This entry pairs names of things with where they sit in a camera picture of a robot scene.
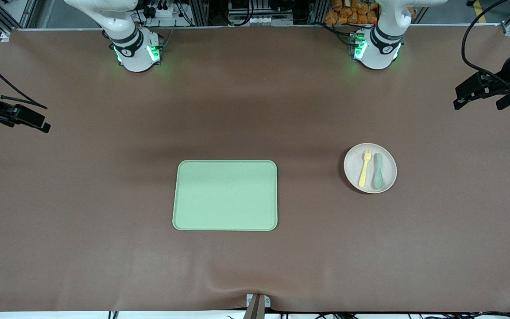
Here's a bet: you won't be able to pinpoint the silver table edge bracket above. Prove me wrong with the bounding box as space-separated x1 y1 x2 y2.
245 293 272 309

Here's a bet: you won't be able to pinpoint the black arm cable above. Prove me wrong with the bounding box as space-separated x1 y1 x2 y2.
460 0 510 87
0 50 48 110

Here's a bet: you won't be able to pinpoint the brown camera mount post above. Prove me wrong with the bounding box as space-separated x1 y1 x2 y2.
243 294 266 319

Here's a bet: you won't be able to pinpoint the yellow plastic fork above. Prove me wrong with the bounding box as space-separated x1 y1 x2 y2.
358 149 372 188

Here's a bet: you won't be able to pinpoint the orange packaged snacks pile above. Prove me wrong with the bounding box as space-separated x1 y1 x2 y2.
325 0 415 26

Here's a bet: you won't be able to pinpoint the light green rectangular tray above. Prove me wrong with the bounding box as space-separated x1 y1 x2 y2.
172 160 278 231

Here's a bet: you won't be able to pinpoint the brown table cover mat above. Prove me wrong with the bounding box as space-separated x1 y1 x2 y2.
0 26 510 313

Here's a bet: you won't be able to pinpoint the grey-green plastic spoon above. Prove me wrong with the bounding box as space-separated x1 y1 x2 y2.
373 153 385 190

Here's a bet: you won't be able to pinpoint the white power strip with plugs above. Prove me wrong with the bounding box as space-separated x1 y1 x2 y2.
142 2 185 20

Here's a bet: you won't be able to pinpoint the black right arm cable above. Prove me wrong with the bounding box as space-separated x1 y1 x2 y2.
0 50 48 110

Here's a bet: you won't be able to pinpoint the white long socket strip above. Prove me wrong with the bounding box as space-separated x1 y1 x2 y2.
231 16 294 27

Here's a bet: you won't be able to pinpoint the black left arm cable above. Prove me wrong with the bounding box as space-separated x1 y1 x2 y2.
460 0 510 87

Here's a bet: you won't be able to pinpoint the beige round plate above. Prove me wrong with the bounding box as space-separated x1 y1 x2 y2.
344 143 398 194

